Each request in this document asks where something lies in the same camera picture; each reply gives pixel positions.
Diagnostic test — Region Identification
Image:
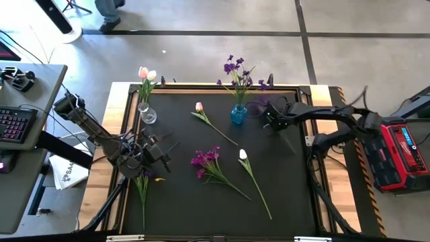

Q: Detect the pink artificial tulip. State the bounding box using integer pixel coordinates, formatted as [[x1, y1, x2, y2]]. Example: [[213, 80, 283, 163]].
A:
[[137, 66, 151, 105], [190, 102, 239, 147]]

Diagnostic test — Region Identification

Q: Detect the dark computer monitor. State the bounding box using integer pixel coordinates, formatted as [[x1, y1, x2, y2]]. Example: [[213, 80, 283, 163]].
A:
[[0, 42, 22, 63]]

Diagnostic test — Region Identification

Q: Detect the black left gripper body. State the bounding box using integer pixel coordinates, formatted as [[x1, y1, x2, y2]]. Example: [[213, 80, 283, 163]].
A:
[[142, 133, 173, 174]]

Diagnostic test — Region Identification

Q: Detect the grey desk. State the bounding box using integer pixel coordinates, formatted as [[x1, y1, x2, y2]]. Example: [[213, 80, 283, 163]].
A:
[[0, 62, 68, 235]]

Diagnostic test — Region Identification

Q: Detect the black hazard-striped floor mat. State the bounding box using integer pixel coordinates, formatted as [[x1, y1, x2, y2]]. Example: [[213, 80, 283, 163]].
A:
[[328, 86, 387, 238]]

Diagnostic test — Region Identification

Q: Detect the white printed paper bag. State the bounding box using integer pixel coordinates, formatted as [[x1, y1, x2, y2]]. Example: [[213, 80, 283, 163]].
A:
[[48, 143, 94, 191]]

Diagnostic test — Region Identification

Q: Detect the magenta artificial flower bunch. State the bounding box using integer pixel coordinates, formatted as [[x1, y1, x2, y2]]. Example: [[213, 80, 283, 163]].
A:
[[190, 145, 252, 202]]

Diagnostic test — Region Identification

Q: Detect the blue glass vase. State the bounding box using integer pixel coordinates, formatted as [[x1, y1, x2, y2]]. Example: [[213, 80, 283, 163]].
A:
[[230, 104, 249, 125]]

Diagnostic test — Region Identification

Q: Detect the black panel on white base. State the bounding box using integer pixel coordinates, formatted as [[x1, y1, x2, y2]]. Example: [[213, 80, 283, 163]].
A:
[[33, 0, 83, 44]]

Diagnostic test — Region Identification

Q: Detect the black clamp device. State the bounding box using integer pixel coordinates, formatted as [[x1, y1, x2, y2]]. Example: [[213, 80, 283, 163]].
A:
[[0, 66, 36, 93]]

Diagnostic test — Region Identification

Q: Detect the black backlit keyboard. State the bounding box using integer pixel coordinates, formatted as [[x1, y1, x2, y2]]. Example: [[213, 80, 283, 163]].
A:
[[0, 106, 38, 145]]

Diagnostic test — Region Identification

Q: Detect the black metal stand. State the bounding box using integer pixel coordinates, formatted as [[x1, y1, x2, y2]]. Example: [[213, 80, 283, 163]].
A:
[[391, 85, 430, 119]]

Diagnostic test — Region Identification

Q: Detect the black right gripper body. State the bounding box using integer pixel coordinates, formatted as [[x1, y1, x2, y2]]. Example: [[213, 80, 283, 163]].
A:
[[264, 102, 297, 134]]

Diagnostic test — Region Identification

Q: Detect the white artificial tulip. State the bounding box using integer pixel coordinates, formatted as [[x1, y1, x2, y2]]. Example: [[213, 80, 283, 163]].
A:
[[143, 69, 159, 104], [237, 149, 273, 220]]

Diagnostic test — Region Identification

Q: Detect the purple artificial flower bunch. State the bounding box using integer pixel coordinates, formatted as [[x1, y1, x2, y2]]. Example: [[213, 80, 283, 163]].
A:
[[216, 54, 256, 107], [234, 75, 271, 108], [133, 169, 156, 230]]

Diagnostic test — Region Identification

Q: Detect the silver metal bracket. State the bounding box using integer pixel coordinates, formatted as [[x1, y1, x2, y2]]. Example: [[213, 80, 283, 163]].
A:
[[105, 235, 145, 242], [294, 236, 333, 242]]

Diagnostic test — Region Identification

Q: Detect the clear glass vase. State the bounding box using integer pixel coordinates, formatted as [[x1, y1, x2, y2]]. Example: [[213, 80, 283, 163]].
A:
[[137, 102, 158, 124]]

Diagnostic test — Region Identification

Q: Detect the black computer mouse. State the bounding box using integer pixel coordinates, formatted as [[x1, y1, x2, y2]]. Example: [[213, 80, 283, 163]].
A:
[[0, 151, 19, 174]]

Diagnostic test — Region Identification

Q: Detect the person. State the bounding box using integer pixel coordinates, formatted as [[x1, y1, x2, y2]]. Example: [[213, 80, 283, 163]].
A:
[[93, 0, 126, 34]]

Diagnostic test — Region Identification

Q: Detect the black tripod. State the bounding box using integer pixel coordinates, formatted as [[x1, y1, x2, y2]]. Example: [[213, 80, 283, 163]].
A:
[[62, 0, 93, 15]]

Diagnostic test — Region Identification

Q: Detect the black table mat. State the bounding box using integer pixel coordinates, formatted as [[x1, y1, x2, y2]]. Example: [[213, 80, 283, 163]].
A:
[[120, 92, 318, 236]]

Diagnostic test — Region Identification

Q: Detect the red portable power station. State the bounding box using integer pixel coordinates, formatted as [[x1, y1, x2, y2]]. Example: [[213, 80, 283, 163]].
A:
[[361, 116, 430, 194]]

